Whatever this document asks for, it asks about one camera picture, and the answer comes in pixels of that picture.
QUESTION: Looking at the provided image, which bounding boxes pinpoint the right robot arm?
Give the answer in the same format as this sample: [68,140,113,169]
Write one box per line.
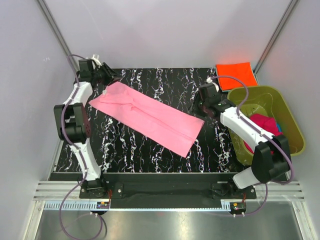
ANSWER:
[190,83,294,199]

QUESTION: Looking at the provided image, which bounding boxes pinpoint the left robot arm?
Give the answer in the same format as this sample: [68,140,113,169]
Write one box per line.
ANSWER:
[53,54,120,198]

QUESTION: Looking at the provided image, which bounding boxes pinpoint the magenta t shirt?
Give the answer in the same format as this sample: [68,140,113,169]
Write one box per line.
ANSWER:
[244,113,283,154]

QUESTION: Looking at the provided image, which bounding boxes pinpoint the folded orange t shirt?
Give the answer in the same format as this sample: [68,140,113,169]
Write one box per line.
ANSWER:
[216,62,258,92]

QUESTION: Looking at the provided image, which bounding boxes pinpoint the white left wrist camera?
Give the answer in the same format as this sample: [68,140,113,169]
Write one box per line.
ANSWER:
[91,54,102,66]

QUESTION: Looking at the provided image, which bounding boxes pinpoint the blue t shirt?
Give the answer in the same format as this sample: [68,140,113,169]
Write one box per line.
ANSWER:
[276,122,282,133]

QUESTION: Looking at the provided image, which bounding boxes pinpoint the aluminium frame rail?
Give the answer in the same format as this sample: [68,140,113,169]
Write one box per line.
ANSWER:
[33,181,304,202]

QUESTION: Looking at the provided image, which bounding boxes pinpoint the light pink t shirt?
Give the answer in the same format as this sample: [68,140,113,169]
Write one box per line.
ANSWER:
[89,82,204,158]

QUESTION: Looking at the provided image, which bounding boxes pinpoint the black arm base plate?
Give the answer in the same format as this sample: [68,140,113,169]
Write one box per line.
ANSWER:
[79,173,257,211]

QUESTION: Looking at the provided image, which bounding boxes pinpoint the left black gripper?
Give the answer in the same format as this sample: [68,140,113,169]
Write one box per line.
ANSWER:
[92,63,123,87]

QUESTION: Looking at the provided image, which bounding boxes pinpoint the olive green plastic bin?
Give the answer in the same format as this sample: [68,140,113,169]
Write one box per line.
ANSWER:
[227,85,305,166]

